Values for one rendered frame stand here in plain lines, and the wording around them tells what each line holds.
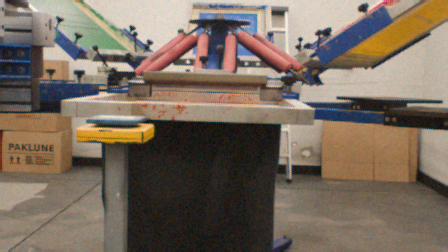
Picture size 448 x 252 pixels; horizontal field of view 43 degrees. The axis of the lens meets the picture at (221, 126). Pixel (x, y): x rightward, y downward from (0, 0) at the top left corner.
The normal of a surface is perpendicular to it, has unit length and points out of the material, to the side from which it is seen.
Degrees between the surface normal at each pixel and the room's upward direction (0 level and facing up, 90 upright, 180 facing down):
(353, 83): 90
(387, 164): 73
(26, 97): 90
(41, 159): 90
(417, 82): 90
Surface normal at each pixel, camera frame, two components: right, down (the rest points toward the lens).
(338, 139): -0.04, -0.11
